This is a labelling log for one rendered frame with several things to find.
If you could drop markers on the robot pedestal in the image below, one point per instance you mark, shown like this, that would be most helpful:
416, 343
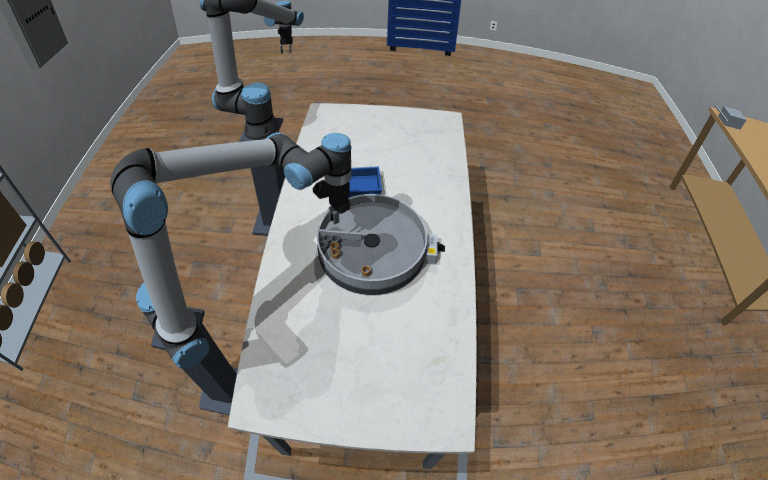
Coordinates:
268, 205
215, 381

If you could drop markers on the metal shelf unit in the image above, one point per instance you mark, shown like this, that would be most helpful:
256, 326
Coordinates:
36, 298

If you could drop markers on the blue crate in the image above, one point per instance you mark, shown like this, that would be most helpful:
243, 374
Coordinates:
367, 182

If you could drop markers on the grey wall panel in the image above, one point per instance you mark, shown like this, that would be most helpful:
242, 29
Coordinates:
36, 30

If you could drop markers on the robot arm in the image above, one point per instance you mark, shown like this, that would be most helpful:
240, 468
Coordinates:
224, 53
218, 159

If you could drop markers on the blue drawer cabinet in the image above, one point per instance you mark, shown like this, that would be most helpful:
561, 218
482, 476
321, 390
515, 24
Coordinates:
424, 26

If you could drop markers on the white table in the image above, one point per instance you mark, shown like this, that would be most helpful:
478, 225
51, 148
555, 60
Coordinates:
390, 132

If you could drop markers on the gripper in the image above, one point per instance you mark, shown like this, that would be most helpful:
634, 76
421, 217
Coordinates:
339, 194
285, 34

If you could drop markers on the grey control box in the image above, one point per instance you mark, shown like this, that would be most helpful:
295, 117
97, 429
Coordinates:
433, 250

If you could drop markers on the grey turntable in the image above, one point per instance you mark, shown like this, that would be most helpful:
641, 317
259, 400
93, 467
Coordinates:
390, 225

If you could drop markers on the wooden workbench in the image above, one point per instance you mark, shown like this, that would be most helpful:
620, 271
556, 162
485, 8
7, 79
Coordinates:
722, 225

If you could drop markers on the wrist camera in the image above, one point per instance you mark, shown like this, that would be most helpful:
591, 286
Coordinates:
320, 191

